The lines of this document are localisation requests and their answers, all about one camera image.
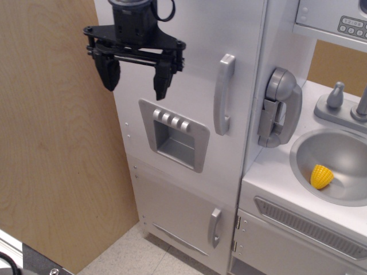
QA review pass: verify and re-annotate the grey ice dispenser panel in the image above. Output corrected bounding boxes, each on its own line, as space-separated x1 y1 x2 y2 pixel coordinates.
138 99 210 173

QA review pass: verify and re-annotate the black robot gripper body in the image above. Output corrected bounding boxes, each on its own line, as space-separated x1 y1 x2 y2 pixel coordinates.
83 1 186 72

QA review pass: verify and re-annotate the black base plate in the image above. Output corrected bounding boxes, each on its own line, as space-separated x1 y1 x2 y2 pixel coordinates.
20 243 72 275

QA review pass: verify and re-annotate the grey toy telephone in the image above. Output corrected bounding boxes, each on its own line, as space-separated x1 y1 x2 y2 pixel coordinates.
257 68 302 148

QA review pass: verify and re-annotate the grey oven vent panel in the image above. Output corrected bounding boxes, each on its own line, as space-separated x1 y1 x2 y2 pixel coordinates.
254 197 366 260

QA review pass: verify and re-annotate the grey fridge door handle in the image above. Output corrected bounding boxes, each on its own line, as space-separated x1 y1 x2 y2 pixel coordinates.
213 54 236 136

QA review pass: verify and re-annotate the yellow toy corn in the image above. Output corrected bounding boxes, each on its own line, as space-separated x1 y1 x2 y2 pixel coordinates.
310 164 334 190

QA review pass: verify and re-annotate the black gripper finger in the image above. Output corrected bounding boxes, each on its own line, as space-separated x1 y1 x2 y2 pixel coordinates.
153 61 173 101
94 54 120 92

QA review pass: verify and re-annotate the white lower freezer door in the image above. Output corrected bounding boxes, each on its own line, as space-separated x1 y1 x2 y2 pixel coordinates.
127 156 235 274

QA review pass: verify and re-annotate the black cable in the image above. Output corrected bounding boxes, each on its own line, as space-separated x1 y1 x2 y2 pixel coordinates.
0 252 21 275

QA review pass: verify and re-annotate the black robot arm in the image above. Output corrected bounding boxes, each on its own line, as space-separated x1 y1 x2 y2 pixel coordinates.
83 1 186 100

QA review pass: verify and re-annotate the grey freezer door handle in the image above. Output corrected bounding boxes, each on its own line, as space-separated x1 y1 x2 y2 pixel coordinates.
208 208 221 249

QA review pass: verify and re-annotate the white fridge door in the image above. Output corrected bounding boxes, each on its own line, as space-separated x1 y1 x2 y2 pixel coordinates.
92 0 268 201

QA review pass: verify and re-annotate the grey toy faucet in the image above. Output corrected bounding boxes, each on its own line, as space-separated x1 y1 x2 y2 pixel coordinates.
314 81 366 133

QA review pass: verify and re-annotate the grey toy sink basin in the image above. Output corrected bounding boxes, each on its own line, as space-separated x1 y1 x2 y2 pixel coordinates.
290 129 366 207

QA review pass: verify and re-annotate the white toy kitchen cabinet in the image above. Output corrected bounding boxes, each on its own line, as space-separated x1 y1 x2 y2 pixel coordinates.
92 0 367 275

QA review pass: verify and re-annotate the toy microwave with keypad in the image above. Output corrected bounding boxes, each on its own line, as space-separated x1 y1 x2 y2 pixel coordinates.
293 0 366 52

